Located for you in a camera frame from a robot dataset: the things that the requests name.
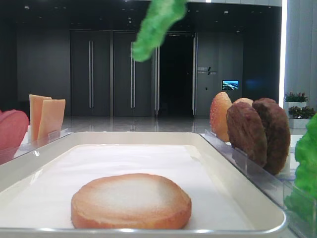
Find green lettuce leaf lifted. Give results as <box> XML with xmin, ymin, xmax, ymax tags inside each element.
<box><xmin>132</xmin><ymin>0</ymin><xmax>187</xmax><ymax>62</ymax></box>

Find inner brown meat patty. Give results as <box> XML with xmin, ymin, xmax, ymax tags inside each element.
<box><xmin>226</xmin><ymin>102</ymin><xmax>267</xmax><ymax>167</ymax></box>

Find brown meat patty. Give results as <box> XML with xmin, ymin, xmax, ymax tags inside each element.
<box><xmin>226</xmin><ymin>102</ymin><xmax>267</xmax><ymax>167</ymax></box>
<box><xmin>253</xmin><ymin>98</ymin><xmax>291</xmax><ymax>175</ymax></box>

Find inner orange cheese slice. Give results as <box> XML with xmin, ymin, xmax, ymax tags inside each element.
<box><xmin>37</xmin><ymin>99</ymin><xmax>66</xmax><ymax>140</ymax></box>

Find orange cheese slice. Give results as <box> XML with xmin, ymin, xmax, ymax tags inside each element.
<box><xmin>29</xmin><ymin>94</ymin><xmax>52</xmax><ymax>142</ymax></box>
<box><xmin>37</xmin><ymin>99</ymin><xmax>66</xmax><ymax>140</ymax></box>

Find outer brown meat patty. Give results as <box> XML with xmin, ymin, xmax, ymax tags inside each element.
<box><xmin>253</xmin><ymin>98</ymin><xmax>291</xmax><ymax>175</ymax></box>

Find outer orange cheese slice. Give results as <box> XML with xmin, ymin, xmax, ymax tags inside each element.
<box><xmin>29</xmin><ymin>94</ymin><xmax>52</xmax><ymax>142</ymax></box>

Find green lettuce leaf in rack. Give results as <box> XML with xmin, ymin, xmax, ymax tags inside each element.
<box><xmin>285</xmin><ymin>116</ymin><xmax>317</xmax><ymax>224</ymax></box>

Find inner sesame bun top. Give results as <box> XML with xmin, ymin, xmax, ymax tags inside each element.
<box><xmin>210</xmin><ymin>92</ymin><xmax>232</xmax><ymax>142</ymax></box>

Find sesame bun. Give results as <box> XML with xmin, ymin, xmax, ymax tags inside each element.
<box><xmin>233</xmin><ymin>98</ymin><xmax>254</xmax><ymax>106</ymax></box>
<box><xmin>210</xmin><ymin>92</ymin><xmax>232</xmax><ymax>142</ymax></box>

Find dark double door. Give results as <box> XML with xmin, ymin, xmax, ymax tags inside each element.
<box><xmin>70</xmin><ymin>30</ymin><xmax>155</xmax><ymax>117</ymax></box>

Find bun slice on tray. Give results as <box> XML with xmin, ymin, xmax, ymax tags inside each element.
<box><xmin>71</xmin><ymin>174</ymin><xmax>192</xmax><ymax>230</ymax></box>

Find outer sesame bun top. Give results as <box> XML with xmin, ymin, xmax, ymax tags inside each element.
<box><xmin>233</xmin><ymin>98</ymin><xmax>254</xmax><ymax>106</ymax></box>

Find potted red flower plants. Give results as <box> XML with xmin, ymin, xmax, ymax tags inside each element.
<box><xmin>284</xmin><ymin>92</ymin><xmax>316</xmax><ymax>119</ymax></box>

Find white rectangular metal tray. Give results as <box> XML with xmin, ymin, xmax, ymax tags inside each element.
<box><xmin>0</xmin><ymin>132</ymin><xmax>288</xmax><ymax>238</ymax></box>

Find left clear acrylic rack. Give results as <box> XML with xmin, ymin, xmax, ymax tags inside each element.
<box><xmin>0</xmin><ymin>129</ymin><xmax>70</xmax><ymax>165</ymax></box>

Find clear acrylic rack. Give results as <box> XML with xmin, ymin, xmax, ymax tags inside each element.
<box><xmin>0</xmin><ymin>129</ymin><xmax>70</xmax><ymax>165</ymax></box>
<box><xmin>203</xmin><ymin>129</ymin><xmax>317</xmax><ymax>238</ymax></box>

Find right clear acrylic rack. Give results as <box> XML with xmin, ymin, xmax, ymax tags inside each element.
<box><xmin>203</xmin><ymin>129</ymin><xmax>317</xmax><ymax>238</ymax></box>

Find wall screen display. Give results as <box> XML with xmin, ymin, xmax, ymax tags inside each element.
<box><xmin>222</xmin><ymin>80</ymin><xmax>239</xmax><ymax>91</ymax></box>

